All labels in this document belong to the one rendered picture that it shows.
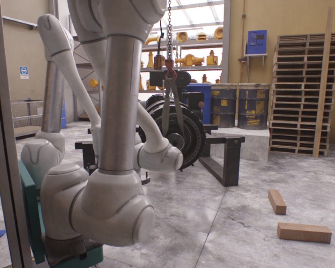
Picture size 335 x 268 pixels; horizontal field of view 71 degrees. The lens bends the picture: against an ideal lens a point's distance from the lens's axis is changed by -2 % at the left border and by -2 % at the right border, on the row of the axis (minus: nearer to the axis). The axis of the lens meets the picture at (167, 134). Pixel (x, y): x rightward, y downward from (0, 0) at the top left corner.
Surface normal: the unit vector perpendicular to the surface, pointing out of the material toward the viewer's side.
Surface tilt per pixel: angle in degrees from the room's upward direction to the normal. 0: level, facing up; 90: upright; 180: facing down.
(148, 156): 103
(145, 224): 96
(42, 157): 75
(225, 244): 0
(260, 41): 90
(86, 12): 113
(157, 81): 90
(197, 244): 0
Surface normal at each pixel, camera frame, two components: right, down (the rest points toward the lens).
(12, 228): 0.62, 0.15
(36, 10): 0.93, 0.07
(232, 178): 0.17, 0.19
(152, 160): -0.41, 0.39
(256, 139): -0.38, 0.18
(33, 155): 0.16, -0.15
